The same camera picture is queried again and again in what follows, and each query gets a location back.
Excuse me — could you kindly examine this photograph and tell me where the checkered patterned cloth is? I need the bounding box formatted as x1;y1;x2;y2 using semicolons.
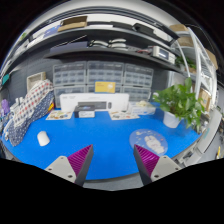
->
8;79;54;146

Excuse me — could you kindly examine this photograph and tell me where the round blue mouse pad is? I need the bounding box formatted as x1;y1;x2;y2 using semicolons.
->
129;129;168;156

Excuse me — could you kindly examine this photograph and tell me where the left clear drawer cabinet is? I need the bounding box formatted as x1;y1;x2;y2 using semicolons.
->
53;61;86;108

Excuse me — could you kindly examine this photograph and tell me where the white metal rack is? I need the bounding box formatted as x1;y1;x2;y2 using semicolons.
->
171;24;217;109

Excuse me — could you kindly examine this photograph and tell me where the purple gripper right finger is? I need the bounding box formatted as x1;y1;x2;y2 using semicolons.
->
133;145;180;185

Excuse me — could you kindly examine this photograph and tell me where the green potted plant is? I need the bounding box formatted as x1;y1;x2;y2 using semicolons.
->
153;77;204;133

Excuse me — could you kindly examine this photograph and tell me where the blue table mat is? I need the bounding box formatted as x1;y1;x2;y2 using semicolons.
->
3;110;199;180

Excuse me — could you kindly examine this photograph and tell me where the white device on shelf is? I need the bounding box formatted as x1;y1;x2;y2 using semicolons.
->
152;46;176;64

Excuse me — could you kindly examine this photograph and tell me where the cardboard box on shelf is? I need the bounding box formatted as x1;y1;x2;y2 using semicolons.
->
58;16;87;32

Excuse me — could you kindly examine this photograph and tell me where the white framed tray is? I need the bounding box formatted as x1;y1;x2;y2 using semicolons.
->
26;72;46;91

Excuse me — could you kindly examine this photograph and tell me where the white keyboard box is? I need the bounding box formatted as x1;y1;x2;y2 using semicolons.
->
60;93;129;111

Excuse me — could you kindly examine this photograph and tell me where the left illustrated card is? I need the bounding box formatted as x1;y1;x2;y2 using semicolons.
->
47;110;72;120

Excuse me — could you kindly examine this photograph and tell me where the clear drawer cabinet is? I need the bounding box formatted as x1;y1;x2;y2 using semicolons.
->
86;61;124;93
53;61;86;108
123;64;154;101

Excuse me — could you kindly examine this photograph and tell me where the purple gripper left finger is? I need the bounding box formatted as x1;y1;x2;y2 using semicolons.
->
46;145;94;186

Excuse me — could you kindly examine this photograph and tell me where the grey wall shelf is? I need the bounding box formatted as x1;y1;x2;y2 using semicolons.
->
19;19;188;74

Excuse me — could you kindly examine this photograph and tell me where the yellow card box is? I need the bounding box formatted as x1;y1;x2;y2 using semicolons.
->
95;81;116;93

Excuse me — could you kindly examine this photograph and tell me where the middle clear drawer cabinet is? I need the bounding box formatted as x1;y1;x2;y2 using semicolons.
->
86;61;124;93

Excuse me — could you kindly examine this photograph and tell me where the small black white box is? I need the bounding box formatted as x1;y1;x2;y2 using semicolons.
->
74;105;95;118

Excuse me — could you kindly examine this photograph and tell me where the white computer mouse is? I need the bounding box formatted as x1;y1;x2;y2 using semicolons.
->
37;131;50;146

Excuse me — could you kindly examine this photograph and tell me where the right clear drawer cabinet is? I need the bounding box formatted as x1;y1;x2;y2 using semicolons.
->
123;64;154;101

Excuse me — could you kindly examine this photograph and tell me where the purple toy figure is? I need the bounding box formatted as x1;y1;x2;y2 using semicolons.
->
1;99;10;115

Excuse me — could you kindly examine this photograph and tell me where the illustrated card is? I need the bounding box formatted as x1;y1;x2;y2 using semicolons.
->
109;111;139;120
47;110;72;120

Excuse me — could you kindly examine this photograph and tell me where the clear plastic box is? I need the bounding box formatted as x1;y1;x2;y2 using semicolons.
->
128;101;156;115

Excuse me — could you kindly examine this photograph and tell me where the right illustrated card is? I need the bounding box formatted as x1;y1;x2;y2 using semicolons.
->
109;111;139;120

